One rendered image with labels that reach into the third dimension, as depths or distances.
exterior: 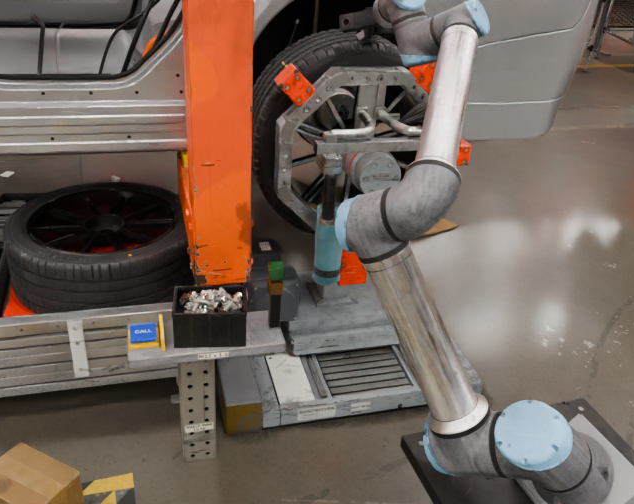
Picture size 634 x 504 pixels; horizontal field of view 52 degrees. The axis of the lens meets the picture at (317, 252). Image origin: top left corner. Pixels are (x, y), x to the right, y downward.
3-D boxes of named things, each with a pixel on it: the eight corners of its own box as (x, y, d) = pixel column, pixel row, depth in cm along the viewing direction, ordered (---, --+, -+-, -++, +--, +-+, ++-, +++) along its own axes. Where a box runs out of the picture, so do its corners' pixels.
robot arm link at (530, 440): (589, 493, 142) (559, 465, 131) (514, 488, 153) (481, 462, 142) (591, 426, 150) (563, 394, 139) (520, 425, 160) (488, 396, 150)
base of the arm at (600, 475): (631, 482, 147) (617, 467, 141) (563, 529, 151) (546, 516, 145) (580, 419, 162) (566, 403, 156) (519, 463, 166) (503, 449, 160)
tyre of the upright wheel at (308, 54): (415, 5, 213) (219, 55, 205) (445, 19, 193) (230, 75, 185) (431, 182, 249) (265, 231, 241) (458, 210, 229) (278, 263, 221)
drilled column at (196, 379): (212, 434, 212) (210, 330, 191) (216, 457, 204) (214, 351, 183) (181, 439, 210) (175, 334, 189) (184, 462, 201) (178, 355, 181)
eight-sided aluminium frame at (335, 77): (425, 223, 226) (451, 65, 199) (432, 232, 221) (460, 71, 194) (271, 233, 212) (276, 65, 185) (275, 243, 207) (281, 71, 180)
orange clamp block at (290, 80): (310, 83, 192) (290, 61, 187) (317, 91, 185) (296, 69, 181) (293, 100, 193) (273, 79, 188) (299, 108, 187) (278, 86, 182)
